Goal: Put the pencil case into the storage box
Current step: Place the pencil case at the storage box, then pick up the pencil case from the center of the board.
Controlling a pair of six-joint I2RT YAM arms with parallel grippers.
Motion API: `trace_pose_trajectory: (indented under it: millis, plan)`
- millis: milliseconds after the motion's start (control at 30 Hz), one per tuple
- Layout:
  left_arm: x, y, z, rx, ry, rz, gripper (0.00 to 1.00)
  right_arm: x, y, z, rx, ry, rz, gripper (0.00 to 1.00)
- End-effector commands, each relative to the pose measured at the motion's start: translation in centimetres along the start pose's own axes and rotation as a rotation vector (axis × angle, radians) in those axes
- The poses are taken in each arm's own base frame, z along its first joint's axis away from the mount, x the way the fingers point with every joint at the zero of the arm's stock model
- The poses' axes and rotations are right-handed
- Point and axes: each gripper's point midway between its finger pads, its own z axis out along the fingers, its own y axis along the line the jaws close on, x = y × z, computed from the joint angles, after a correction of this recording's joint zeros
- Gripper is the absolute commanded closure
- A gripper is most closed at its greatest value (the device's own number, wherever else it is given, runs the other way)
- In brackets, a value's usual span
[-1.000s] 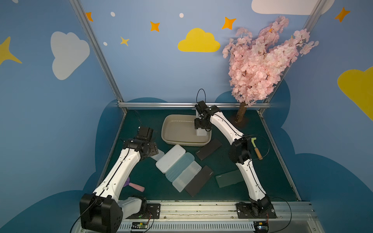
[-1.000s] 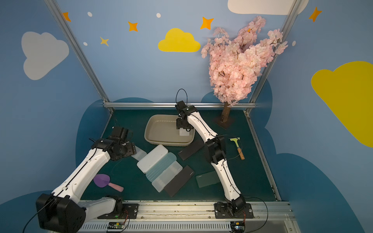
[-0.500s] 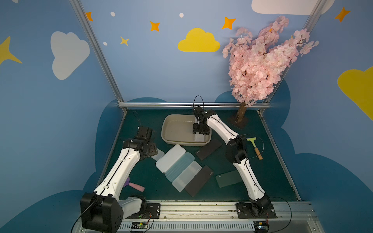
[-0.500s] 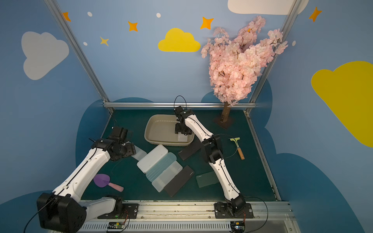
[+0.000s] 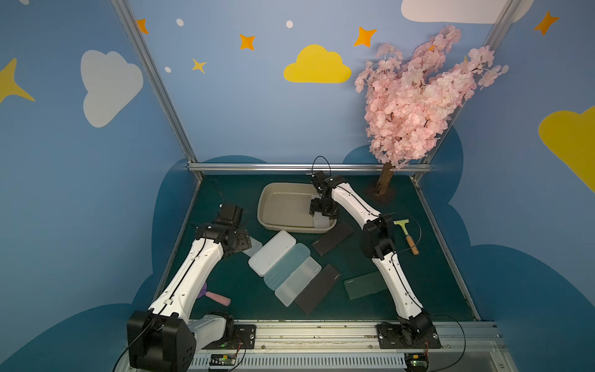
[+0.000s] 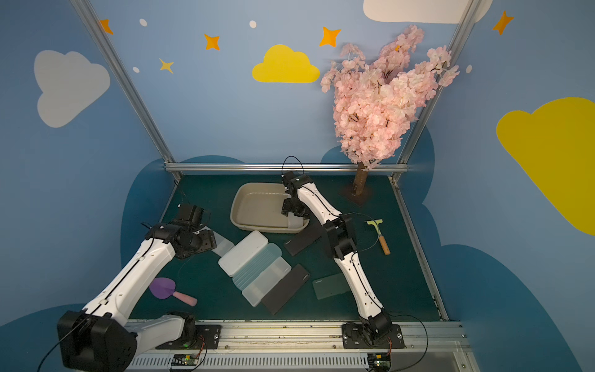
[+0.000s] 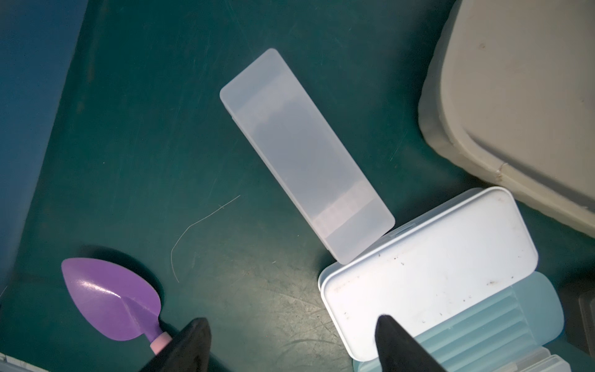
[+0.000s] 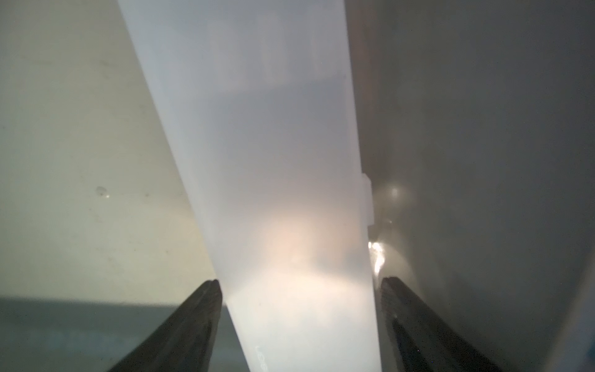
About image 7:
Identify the purple toy shovel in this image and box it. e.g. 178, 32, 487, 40
61, 257, 172, 354

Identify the frosted clear wide pencil case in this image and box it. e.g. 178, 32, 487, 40
494, 347, 572, 372

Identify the dark grey pencil case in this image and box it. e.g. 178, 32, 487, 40
559, 280, 594, 359

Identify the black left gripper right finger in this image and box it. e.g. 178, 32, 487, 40
375, 315, 446, 372

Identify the frosted clear slim pencil case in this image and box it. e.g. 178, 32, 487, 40
219, 48, 395, 264

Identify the white rounded pencil case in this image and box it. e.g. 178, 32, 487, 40
318, 187, 539, 362

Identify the beige storage box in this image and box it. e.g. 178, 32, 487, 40
418, 1, 594, 235

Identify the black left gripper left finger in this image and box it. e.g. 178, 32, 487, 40
141, 318, 212, 372

